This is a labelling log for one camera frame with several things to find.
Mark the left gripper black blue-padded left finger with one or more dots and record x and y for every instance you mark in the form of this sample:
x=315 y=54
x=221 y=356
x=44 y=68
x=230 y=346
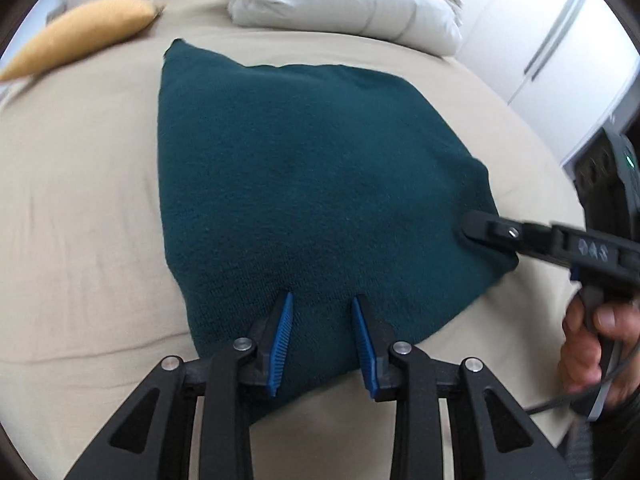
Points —
x=195 y=412

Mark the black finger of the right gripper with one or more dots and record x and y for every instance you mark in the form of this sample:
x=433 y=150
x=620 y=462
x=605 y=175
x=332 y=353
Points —
x=506 y=235

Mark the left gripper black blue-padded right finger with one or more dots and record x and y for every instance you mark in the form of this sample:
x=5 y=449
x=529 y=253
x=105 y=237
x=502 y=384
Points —
x=491 y=435

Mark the dark green knit sweater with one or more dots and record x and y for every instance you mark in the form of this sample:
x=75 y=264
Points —
x=326 y=181

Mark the person's right hand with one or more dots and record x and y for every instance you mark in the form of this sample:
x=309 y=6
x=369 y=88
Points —
x=579 y=364

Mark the black device with green light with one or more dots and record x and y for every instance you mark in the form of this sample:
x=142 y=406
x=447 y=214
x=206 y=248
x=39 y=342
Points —
x=607 y=184

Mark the beige bed sheet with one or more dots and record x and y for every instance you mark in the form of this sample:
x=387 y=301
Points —
x=89 y=307

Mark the white wardrobe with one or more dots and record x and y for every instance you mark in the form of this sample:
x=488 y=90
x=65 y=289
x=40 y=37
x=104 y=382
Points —
x=561 y=65

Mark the yellow throw pillow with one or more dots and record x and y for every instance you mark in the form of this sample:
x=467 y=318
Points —
x=77 y=33

